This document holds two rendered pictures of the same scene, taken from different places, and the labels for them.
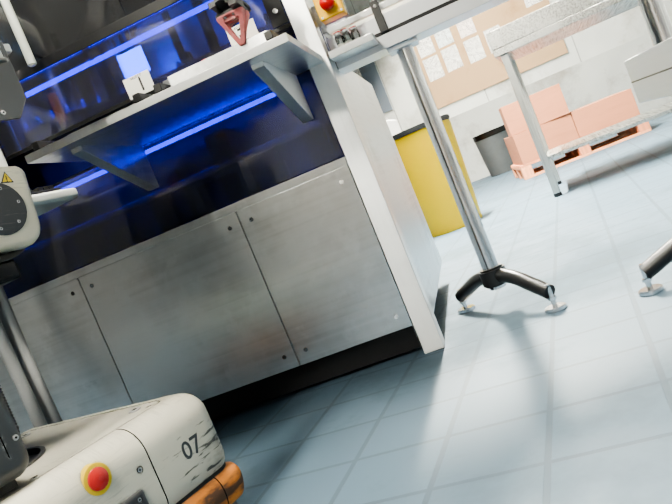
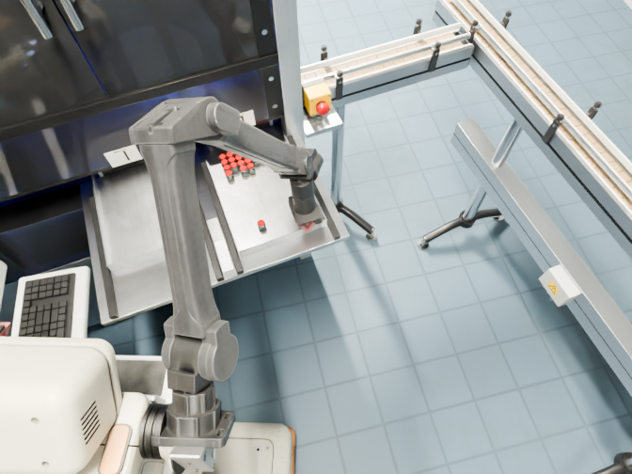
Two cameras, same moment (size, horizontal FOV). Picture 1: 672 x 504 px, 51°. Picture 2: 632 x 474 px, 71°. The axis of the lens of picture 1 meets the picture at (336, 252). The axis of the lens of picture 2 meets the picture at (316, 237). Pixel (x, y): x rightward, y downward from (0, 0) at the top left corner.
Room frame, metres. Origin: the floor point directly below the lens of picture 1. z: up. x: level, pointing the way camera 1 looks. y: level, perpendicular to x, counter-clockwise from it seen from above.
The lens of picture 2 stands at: (1.09, 0.33, 1.98)
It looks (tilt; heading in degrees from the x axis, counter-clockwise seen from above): 61 degrees down; 328
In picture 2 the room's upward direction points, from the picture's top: 2 degrees counter-clockwise
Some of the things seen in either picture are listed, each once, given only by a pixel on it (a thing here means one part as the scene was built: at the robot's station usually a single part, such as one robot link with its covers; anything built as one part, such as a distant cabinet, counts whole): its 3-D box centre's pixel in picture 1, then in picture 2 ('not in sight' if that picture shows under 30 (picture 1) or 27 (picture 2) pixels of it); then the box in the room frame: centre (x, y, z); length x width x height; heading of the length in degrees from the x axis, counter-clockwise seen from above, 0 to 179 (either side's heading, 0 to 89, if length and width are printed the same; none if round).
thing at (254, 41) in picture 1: (240, 69); (264, 192); (1.81, 0.05, 0.90); 0.34 x 0.26 x 0.04; 168
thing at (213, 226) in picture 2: not in sight; (219, 244); (1.73, 0.24, 0.91); 0.14 x 0.03 x 0.06; 167
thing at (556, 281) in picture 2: not in sight; (559, 286); (1.13, -0.71, 0.50); 0.12 x 0.05 x 0.09; 168
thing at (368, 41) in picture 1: (354, 49); (317, 116); (2.00, -0.26, 0.87); 0.14 x 0.13 x 0.02; 168
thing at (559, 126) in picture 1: (565, 121); not in sight; (6.59, -2.46, 0.34); 1.27 x 0.94 x 0.69; 69
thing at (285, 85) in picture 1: (285, 94); not in sight; (1.81, -0.03, 0.80); 0.34 x 0.03 x 0.13; 168
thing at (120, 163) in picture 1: (119, 170); not in sight; (1.91, 0.46, 0.80); 0.34 x 0.03 x 0.13; 168
